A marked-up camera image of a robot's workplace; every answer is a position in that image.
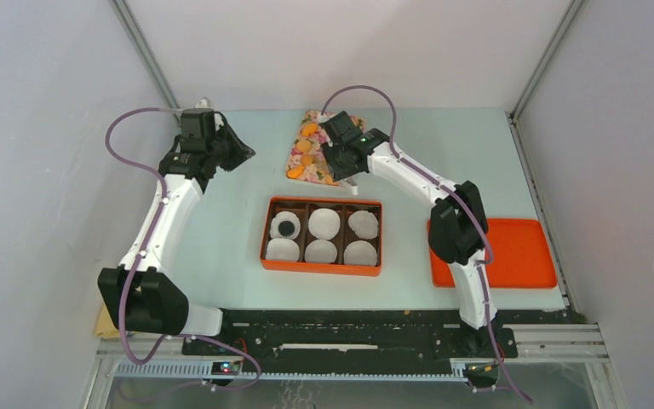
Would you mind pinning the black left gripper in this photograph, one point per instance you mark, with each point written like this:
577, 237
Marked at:
241, 151

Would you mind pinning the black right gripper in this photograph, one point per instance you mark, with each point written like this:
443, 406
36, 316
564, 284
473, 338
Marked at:
337, 173

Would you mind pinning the floral pink serving tray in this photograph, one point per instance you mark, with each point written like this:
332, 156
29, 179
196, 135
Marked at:
315, 173

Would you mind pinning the black sandwich cookie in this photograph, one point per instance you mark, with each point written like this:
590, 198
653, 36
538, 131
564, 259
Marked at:
286, 228

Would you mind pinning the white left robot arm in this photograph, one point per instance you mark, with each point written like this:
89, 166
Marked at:
140, 293

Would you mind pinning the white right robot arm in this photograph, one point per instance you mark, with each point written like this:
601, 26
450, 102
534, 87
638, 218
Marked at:
457, 223

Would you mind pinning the swirl butter cookie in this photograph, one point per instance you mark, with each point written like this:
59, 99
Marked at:
306, 160

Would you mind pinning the orange fish-shaped cookie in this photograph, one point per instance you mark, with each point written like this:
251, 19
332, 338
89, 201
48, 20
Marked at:
296, 172
309, 129

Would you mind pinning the orange compartment cookie box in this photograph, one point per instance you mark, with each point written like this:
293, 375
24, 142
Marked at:
303, 208

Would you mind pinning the orange box lid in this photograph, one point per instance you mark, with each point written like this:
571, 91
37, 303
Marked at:
523, 258

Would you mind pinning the yellow cloth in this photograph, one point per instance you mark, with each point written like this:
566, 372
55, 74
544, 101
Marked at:
104, 327

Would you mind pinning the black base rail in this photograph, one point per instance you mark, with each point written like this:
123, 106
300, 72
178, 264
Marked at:
410, 328

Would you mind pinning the aluminium frame rail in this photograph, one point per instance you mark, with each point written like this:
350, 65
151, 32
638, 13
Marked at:
523, 344

